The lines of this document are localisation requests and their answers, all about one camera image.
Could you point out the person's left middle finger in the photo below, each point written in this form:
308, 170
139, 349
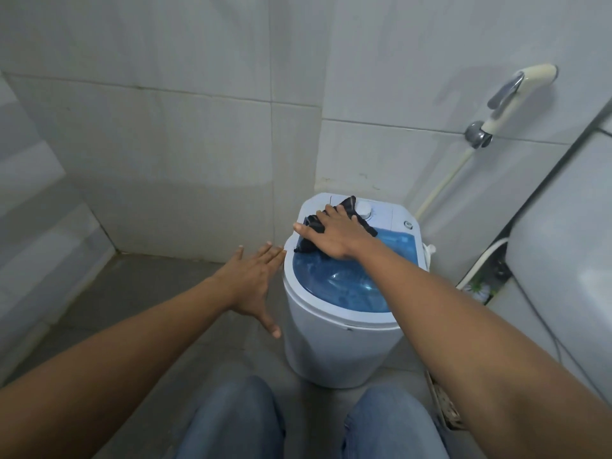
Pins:
265, 253

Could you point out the person's left leg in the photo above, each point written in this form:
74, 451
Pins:
234, 420

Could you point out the white toilet tank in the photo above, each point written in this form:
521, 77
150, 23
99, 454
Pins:
559, 262

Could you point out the person's left little finger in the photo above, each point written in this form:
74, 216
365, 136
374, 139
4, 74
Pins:
237, 255

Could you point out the person's right hand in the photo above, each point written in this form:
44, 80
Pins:
339, 236

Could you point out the person's left forearm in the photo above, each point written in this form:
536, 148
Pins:
110, 363

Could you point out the white washer control knob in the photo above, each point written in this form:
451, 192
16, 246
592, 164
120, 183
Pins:
364, 209

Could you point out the white mini washing machine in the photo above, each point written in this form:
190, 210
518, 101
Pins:
334, 348

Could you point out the person's right leg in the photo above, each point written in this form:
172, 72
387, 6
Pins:
392, 425

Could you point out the person's leg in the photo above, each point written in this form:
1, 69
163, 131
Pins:
234, 420
392, 425

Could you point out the person's right thumb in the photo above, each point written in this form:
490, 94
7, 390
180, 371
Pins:
306, 230

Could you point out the black cloth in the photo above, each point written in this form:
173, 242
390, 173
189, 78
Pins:
350, 204

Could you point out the person's left hand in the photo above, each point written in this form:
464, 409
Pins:
246, 286

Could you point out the cream handheld bidet sprayer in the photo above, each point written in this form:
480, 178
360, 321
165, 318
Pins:
519, 88

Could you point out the white toilet brush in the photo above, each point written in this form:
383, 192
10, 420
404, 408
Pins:
479, 291

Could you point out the chrome sprayer wall holder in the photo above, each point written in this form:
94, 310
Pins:
477, 135

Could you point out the person's right forearm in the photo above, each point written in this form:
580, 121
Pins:
478, 358

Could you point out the person's left thumb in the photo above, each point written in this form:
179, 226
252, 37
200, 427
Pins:
270, 324

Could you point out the blue transparent washer lid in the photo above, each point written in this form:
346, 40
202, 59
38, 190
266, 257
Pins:
344, 284

